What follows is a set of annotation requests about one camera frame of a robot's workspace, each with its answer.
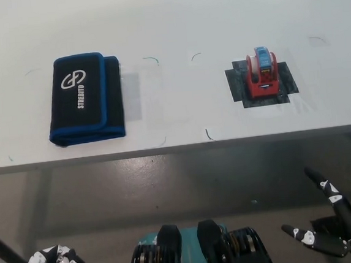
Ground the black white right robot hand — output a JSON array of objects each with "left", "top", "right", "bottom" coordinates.
[{"left": 276, "top": 163, "right": 351, "bottom": 263}]

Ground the red tape dispenser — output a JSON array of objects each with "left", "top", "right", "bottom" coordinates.
[{"left": 241, "top": 44, "right": 282, "bottom": 100}]

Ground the black tape patch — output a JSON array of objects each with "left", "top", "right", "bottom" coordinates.
[{"left": 224, "top": 55, "right": 300, "bottom": 111}]

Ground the grey translucent tape patch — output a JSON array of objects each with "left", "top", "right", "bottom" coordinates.
[{"left": 120, "top": 70, "right": 145, "bottom": 122}]

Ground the black table leg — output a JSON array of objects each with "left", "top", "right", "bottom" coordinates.
[{"left": 0, "top": 224, "right": 29, "bottom": 263}]

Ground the black ribbed robot body block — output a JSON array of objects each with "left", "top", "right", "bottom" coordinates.
[
  {"left": 195, "top": 214, "right": 276, "bottom": 263},
  {"left": 124, "top": 223, "right": 184, "bottom": 263}
]

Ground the black blue-trimmed Strebito pouch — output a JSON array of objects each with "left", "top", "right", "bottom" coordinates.
[{"left": 42, "top": 50, "right": 128, "bottom": 148}]

